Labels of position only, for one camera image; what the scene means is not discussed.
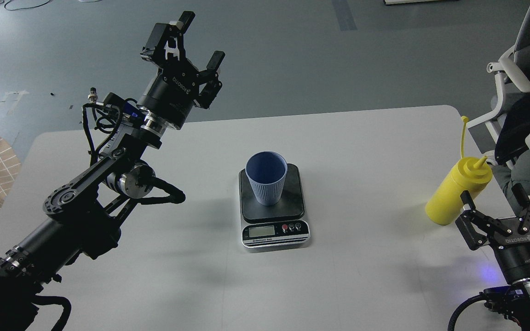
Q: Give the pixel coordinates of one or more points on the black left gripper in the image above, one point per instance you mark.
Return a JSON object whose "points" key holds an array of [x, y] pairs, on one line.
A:
{"points": [[171, 92]]}

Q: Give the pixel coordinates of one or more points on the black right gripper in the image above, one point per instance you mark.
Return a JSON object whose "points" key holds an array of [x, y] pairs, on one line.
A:
{"points": [[511, 247]]}

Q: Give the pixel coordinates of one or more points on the yellow squeeze bottle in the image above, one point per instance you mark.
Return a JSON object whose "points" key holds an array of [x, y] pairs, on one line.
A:
{"points": [[469, 174]]}

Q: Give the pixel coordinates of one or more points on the blue ribbed plastic cup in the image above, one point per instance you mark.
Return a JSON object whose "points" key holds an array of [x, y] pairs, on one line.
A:
{"points": [[266, 172]]}

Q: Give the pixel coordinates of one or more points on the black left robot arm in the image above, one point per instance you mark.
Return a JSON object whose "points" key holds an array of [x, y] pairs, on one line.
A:
{"points": [[85, 215]]}

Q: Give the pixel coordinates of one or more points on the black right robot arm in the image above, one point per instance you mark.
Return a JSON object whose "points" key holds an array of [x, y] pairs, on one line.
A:
{"points": [[511, 301]]}

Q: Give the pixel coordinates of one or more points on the black digital kitchen scale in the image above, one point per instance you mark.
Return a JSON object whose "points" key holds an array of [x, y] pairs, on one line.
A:
{"points": [[278, 226]]}

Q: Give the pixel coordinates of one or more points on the white office chair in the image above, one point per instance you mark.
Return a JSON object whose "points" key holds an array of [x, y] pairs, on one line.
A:
{"points": [[509, 120]]}

